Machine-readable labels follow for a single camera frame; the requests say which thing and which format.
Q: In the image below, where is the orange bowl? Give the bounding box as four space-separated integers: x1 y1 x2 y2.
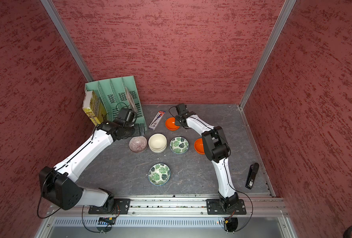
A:
165 117 180 131
194 138 205 155

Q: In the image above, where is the purple striped bowl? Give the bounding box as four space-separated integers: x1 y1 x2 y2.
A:
129 136 148 153

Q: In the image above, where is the green leaf bowl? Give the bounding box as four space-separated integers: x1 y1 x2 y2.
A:
170 136 189 154
148 163 171 186

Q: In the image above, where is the cream bowl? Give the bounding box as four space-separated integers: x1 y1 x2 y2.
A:
148 133 167 149
149 145 167 153

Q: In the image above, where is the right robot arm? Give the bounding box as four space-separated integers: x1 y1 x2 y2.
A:
175 104 239 212

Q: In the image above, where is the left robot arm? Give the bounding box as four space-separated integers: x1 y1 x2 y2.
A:
39 108 139 214

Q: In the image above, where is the grey folder in organizer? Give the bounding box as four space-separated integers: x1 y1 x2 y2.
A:
125 87 138 113

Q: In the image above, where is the pen blister pack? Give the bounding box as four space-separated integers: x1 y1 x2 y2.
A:
148 111 166 131

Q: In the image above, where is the green file organizer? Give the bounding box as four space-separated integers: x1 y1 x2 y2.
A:
85 76 147 133

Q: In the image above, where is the yellow book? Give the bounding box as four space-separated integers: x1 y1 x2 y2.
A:
82 91 108 126

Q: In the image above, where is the black stapler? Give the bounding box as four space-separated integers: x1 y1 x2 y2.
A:
245 163 259 189

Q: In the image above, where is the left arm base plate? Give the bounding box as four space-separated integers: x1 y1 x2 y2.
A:
88 198 131 215

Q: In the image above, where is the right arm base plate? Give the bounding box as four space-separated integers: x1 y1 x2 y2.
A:
206 199 247 215

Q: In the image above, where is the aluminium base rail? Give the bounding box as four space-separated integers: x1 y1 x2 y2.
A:
57 194 290 217

